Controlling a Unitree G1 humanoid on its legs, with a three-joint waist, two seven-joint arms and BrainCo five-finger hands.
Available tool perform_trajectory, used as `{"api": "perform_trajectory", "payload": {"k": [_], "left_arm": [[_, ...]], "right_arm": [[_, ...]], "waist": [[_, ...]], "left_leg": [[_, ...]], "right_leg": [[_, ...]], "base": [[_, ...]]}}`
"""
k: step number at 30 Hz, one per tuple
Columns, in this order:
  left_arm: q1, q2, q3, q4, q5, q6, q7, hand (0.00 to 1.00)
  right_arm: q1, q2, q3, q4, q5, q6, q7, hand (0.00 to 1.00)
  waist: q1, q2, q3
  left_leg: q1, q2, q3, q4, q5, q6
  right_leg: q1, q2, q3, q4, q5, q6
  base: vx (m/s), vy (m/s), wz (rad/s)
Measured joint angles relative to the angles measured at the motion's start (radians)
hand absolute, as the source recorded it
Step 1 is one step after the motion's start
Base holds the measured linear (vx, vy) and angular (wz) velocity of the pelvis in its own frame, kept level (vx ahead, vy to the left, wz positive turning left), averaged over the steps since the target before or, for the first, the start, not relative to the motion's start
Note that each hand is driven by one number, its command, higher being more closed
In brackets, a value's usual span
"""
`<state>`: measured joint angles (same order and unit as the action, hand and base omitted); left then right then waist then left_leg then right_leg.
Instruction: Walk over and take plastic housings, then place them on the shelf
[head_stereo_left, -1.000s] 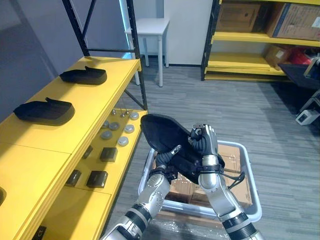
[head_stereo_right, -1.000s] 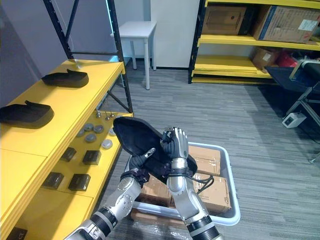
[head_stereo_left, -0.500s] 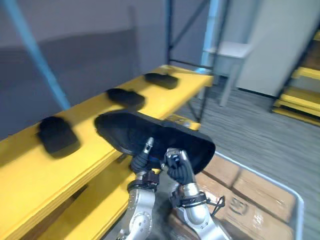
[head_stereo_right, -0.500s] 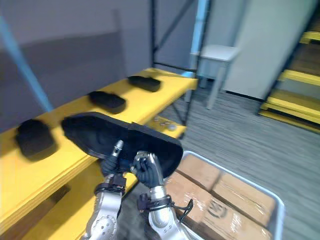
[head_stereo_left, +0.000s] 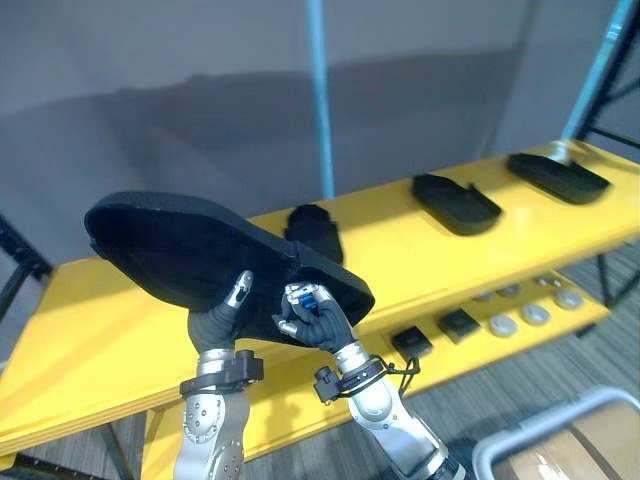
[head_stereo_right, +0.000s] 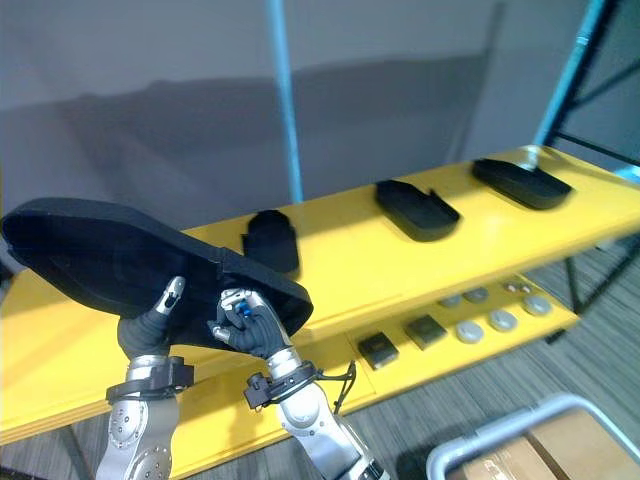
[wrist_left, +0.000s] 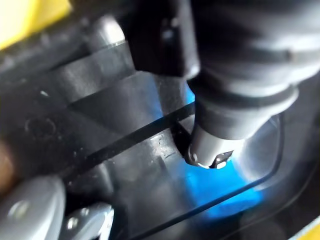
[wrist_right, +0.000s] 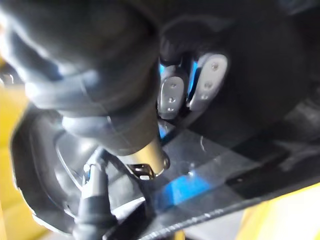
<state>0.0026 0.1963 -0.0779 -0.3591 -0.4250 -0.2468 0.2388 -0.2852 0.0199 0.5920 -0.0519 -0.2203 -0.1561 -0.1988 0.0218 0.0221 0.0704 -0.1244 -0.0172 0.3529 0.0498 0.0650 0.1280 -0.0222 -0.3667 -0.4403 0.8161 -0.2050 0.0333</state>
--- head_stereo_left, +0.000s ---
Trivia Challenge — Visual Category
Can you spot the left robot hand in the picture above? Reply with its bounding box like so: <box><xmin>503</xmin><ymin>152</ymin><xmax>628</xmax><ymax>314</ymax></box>
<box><xmin>187</xmin><ymin>270</ymin><xmax>255</xmax><ymax>353</ymax></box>

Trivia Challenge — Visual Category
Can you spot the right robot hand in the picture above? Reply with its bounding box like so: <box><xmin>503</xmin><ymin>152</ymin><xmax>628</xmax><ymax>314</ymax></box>
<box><xmin>270</xmin><ymin>282</ymin><xmax>360</xmax><ymax>353</ymax></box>

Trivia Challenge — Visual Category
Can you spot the large black plastic housing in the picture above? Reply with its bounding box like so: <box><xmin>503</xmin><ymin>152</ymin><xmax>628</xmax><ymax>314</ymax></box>
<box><xmin>83</xmin><ymin>191</ymin><xmax>376</xmax><ymax>346</ymax></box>

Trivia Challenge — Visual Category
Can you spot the yellow shelf board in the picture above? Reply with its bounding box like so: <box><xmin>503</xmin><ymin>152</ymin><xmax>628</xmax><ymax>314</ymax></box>
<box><xmin>141</xmin><ymin>269</ymin><xmax>612</xmax><ymax>480</ymax></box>
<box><xmin>0</xmin><ymin>138</ymin><xmax>640</xmax><ymax>456</ymax></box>

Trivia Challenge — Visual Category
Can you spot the black square part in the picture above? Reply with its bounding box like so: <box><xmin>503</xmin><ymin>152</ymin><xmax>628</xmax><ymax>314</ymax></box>
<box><xmin>390</xmin><ymin>327</ymin><xmax>432</xmax><ymax>359</ymax></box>
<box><xmin>437</xmin><ymin>307</ymin><xmax>482</xmax><ymax>344</ymax></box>

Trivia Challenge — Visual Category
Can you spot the grey plastic crate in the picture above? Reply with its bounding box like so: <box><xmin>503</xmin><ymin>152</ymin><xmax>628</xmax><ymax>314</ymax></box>
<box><xmin>471</xmin><ymin>387</ymin><xmax>640</xmax><ymax>480</ymax></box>

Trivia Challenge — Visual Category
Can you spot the brown cardboard box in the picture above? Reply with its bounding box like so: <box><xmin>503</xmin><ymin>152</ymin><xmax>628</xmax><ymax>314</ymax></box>
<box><xmin>499</xmin><ymin>412</ymin><xmax>640</xmax><ymax>480</ymax></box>

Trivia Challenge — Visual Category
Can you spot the black shelf frame brace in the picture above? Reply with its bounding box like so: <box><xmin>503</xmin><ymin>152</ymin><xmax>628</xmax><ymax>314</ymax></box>
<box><xmin>0</xmin><ymin>213</ymin><xmax>54</xmax><ymax>314</ymax></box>
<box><xmin>569</xmin><ymin>0</ymin><xmax>640</xmax><ymax>307</ymax></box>

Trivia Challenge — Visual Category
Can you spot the blue shelf upright post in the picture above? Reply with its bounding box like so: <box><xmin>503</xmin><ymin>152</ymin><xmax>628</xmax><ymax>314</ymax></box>
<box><xmin>305</xmin><ymin>0</ymin><xmax>335</xmax><ymax>199</ymax></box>
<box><xmin>559</xmin><ymin>0</ymin><xmax>637</xmax><ymax>142</ymax></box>

